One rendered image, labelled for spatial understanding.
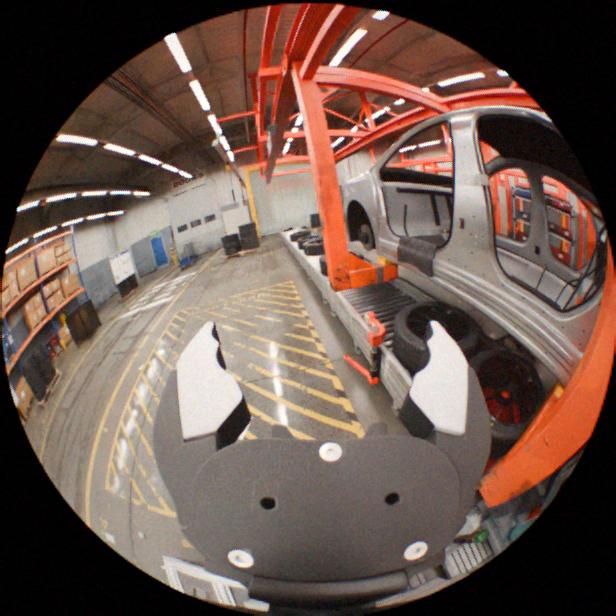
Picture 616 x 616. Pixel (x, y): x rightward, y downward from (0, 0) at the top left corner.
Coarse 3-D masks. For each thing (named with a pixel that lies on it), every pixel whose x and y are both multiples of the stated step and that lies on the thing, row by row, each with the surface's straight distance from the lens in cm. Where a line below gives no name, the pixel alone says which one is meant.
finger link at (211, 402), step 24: (216, 336) 13; (192, 360) 10; (216, 360) 10; (192, 384) 9; (216, 384) 9; (192, 408) 8; (216, 408) 8; (240, 408) 8; (192, 432) 8; (216, 432) 8; (240, 432) 9
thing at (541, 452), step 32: (608, 256) 60; (608, 288) 53; (608, 320) 49; (608, 352) 50; (576, 384) 54; (608, 384) 53; (576, 416) 57; (544, 448) 64; (576, 448) 62; (480, 480) 90; (512, 480) 77
